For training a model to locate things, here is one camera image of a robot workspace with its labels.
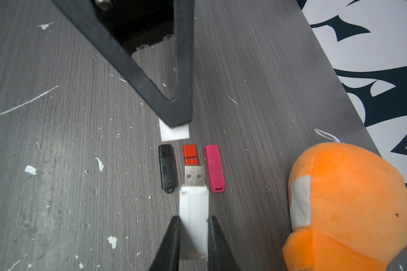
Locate white usb cap square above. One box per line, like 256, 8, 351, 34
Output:
159, 119, 190, 142

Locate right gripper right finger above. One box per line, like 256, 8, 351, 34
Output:
208, 216, 240, 271

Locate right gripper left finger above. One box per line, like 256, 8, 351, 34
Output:
148, 216, 180, 271

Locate black usb drive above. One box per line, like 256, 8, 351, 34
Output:
158, 145, 177, 194

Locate red usb drive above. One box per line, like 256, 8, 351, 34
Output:
183, 145, 199, 166

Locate pink usb drive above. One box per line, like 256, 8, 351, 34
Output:
205, 145, 225, 193

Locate white usb drive short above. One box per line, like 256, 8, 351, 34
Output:
179, 165, 209, 261

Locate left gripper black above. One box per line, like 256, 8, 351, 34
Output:
53, 0, 194, 128

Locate orange plush whale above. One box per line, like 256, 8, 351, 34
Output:
283, 130, 407, 271

